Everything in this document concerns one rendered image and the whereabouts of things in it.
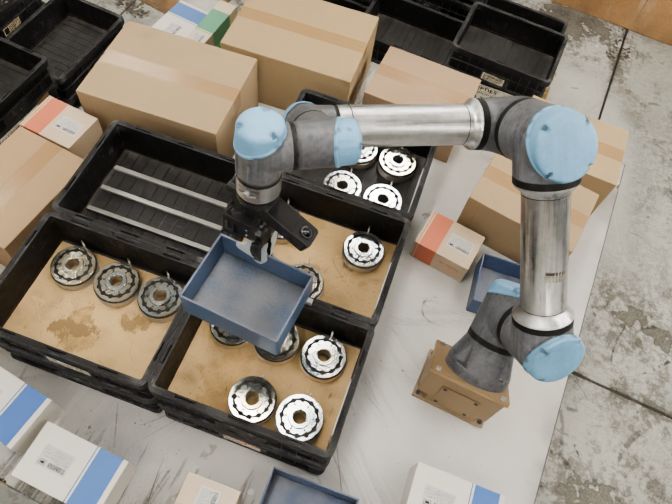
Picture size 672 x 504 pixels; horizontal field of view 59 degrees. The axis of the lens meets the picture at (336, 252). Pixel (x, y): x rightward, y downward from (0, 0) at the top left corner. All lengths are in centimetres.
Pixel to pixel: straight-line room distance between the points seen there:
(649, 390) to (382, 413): 139
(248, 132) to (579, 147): 53
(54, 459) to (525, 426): 108
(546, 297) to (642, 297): 166
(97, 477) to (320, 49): 126
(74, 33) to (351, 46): 130
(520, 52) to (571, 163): 166
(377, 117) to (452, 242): 67
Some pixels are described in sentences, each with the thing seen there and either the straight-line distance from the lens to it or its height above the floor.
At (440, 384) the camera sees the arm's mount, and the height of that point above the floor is 84.
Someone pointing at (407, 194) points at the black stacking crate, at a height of 83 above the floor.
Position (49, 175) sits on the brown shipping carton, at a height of 86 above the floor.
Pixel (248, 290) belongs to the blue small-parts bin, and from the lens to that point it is 118.
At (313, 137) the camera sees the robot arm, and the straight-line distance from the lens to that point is 90.
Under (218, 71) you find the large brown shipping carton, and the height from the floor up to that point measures 90.
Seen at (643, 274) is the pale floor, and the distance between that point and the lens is 287.
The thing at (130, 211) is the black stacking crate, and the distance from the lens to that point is 159.
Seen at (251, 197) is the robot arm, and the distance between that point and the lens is 96.
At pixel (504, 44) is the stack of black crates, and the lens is 268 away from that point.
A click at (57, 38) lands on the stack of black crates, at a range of 276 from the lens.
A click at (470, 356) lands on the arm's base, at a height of 92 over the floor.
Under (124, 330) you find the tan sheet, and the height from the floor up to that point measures 83.
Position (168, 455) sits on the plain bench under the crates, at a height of 70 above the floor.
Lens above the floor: 213
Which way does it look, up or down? 60 degrees down
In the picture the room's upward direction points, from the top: 11 degrees clockwise
